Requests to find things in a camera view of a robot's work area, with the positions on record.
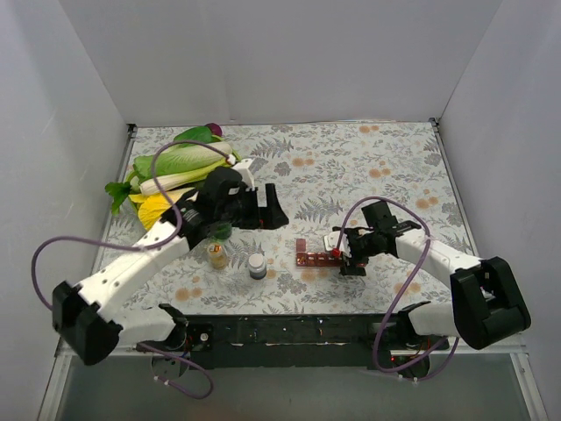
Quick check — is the floral table mat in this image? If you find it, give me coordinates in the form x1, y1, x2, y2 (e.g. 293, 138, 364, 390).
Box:
87, 122, 490, 316

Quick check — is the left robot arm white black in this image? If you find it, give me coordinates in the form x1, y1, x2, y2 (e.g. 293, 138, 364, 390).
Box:
52, 165, 289, 366

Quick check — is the large napa cabbage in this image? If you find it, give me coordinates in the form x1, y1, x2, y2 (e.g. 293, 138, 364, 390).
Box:
132, 146, 224, 179

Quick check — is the red weekly pill organizer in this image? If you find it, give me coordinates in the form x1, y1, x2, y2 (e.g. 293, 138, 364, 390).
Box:
295, 239, 347, 268

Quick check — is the yellow napa cabbage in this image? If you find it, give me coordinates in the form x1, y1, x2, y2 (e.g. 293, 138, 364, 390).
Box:
128, 188, 197, 231

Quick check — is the green glass bottle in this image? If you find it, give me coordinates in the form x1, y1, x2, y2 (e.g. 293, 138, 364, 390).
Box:
211, 222, 232, 241

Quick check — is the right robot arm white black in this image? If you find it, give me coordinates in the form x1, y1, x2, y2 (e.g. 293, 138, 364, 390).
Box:
323, 200, 531, 350

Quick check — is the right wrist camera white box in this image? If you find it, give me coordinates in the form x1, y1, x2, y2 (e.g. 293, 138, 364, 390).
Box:
323, 231, 352, 258

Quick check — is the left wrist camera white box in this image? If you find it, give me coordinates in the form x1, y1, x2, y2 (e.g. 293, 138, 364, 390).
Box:
232, 159, 255, 189

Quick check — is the purple onion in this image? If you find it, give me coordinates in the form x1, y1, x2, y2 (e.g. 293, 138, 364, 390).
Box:
206, 123, 223, 137

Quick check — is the white vitamin pill bottle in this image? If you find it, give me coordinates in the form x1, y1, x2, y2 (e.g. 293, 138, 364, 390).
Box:
247, 253, 267, 280

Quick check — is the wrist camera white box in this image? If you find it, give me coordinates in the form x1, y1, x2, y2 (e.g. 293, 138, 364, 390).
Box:
232, 159, 255, 189
323, 231, 352, 258

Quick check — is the clear bottle of yellow capsules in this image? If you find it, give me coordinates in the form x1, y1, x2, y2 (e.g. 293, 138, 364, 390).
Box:
206, 242, 228, 270

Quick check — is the green leafy herb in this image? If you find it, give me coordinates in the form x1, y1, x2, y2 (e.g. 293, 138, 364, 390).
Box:
104, 182, 131, 215

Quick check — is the green plastic tray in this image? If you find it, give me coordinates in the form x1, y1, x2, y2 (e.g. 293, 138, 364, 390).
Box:
124, 146, 242, 229

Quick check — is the black base frame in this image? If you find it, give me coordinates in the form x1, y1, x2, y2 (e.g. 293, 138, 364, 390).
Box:
56, 306, 527, 374

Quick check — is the dark green leaf vegetable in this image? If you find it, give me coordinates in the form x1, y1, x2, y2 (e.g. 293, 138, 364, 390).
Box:
174, 126, 222, 144

